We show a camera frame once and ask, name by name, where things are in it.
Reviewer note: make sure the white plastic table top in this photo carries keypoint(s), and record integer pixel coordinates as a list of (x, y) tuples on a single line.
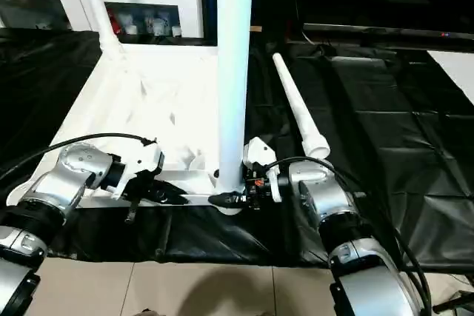
[(148, 90)]

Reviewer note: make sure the black plastic mat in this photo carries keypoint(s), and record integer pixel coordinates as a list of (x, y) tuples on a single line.
[(370, 146)]

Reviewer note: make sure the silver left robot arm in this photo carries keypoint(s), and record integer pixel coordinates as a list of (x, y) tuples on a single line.
[(66, 175)]

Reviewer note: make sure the red item behind glass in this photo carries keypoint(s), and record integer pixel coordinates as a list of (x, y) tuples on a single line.
[(115, 23)]

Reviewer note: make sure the small brown tag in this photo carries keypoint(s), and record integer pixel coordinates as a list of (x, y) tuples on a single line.
[(255, 29)]

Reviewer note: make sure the white flat board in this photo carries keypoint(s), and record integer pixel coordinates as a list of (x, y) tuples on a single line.
[(459, 68)]

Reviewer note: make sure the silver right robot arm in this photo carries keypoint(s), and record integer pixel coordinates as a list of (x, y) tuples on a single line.
[(326, 197)]

